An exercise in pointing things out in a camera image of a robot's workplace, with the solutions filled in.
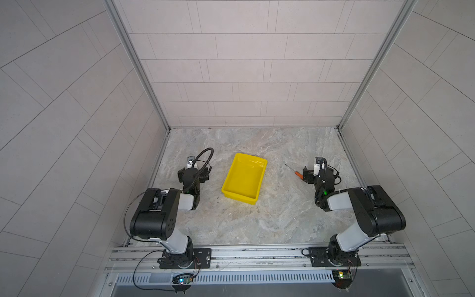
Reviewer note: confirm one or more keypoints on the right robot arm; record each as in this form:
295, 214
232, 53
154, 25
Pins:
376, 214

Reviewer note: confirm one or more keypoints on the yellow plastic bin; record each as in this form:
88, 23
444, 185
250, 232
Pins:
244, 179

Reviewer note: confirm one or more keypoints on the orange handled screwdriver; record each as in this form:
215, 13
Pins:
298, 174

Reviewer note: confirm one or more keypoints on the left controller board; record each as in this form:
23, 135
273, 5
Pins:
183, 279

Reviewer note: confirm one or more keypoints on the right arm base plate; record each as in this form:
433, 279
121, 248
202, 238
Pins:
330, 257

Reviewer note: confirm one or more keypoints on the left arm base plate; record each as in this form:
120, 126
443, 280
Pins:
198, 258

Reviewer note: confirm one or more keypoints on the white vent grille strip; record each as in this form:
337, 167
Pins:
221, 277

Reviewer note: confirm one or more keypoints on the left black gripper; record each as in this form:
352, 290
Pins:
203, 176

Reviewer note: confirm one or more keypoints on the aluminium mounting rail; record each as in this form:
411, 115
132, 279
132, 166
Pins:
258, 258

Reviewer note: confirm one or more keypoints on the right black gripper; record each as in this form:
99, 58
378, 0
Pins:
310, 175

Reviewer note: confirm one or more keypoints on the controller board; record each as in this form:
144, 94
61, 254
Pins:
343, 279
183, 279

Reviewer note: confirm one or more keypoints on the right controller board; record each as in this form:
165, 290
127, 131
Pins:
343, 279

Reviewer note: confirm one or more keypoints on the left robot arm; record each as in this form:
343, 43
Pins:
156, 215

